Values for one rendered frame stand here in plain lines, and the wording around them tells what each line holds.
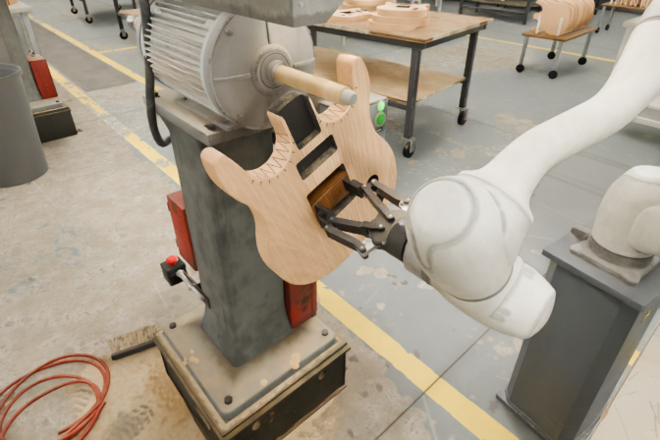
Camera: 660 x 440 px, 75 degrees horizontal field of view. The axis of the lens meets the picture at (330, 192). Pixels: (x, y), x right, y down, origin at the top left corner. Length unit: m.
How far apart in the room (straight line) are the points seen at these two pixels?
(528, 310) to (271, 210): 0.42
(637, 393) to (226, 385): 1.08
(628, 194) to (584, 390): 0.63
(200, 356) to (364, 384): 0.64
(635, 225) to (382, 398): 1.03
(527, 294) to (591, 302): 0.81
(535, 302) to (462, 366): 1.33
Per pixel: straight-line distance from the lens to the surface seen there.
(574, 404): 1.67
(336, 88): 0.73
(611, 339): 1.46
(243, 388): 1.47
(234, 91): 0.86
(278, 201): 0.75
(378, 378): 1.83
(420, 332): 2.00
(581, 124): 0.65
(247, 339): 1.47
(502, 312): 0.62
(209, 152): 0.67
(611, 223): 1.34
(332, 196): 0.83
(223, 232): 1.18
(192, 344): 1.61
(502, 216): 0.49
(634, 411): 0.77
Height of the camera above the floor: 1.48
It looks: 31 degrees down
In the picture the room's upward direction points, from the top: straight up
